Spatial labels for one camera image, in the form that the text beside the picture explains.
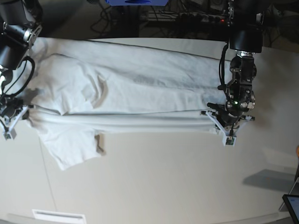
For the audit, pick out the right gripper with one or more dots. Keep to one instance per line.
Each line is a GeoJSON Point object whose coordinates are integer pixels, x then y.
{"type": "Point", "coordinates": [10, 108]}

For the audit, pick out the blue box overhead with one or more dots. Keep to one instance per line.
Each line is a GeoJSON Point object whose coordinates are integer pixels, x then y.
{"type": "Point", "coordinates": [137, 2]}

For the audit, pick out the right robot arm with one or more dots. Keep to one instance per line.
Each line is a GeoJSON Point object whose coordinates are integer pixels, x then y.
{"type": "Point", "coordinates": [21, 25]}

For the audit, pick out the power strip with red light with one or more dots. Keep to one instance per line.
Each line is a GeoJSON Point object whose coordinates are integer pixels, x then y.
{"type": "Point", "coordinates": [214, 19]}

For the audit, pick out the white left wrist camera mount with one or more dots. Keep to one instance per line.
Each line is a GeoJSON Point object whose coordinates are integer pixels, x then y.
{"type": "Point", "coordinates": [229, 133]}

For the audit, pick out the white T-shirt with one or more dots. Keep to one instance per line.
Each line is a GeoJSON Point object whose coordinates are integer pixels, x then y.
{"type": "Point", "coordinates": [82, 89]}

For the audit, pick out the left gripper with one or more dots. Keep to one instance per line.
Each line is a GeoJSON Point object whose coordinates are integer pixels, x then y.
{"type": "Point", "coordinates": [228, 118]}

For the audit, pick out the white paper label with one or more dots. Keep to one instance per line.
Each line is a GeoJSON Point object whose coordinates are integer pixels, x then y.
{"type": "Point", "coordinates": [59, 217]}

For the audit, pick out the tablet with dark frame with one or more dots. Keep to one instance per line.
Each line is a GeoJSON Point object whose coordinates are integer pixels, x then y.
{"type": "Point", "coordinates": [292, 204]}

